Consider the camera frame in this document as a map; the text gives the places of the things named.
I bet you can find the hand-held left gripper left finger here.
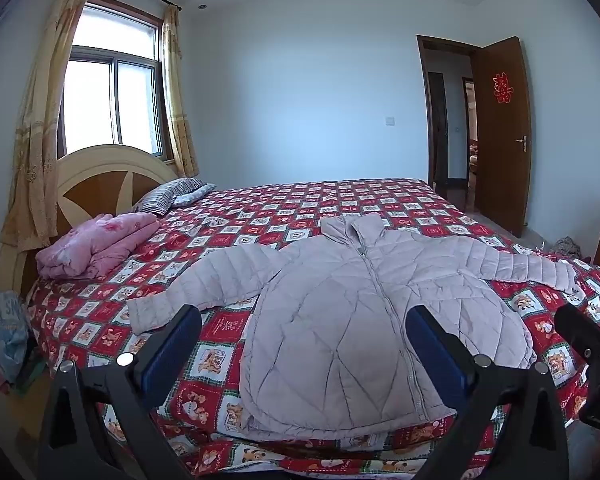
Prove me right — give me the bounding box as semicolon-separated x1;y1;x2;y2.
36;304;202;480

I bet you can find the striped pillow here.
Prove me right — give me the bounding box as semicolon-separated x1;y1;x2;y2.
130;177;206;217

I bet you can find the red paper door decoration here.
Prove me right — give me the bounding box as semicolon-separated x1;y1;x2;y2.
491;71;512;105

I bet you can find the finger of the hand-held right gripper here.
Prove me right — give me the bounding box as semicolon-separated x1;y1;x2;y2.
554;304;600;361

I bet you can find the beige quilted down jacket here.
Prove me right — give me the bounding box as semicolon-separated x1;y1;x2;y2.
126;212;579;436

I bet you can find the pale patterned pillow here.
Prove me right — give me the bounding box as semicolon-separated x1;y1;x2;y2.
172;182;218;207

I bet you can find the pink floral folded quilt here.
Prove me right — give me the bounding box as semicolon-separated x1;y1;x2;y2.
35;212;161;281

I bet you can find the window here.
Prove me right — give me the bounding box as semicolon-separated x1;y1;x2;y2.
57;0;167;161

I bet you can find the long yellow floral curtain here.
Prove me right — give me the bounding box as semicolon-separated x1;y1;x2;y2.
0;0;98;251

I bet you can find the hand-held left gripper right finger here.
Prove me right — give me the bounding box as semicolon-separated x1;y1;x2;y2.
405;304;571;480

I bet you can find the cream and wood headboard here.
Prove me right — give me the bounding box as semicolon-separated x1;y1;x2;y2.
0;144;181;301

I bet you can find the dark wooden door frame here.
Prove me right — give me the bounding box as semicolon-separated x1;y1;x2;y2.
416;35;483;201

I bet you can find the blue printed plastic bag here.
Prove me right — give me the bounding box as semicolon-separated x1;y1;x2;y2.
0;290;31;386

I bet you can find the pile of dark clothes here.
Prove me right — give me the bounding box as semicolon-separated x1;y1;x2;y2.
550;236;581;257

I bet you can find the brown wooden door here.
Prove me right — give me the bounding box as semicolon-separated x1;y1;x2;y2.
472;36;532;238

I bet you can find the red checkered cartoon bedsheet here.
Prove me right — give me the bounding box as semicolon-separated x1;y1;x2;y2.
27;177;600;478

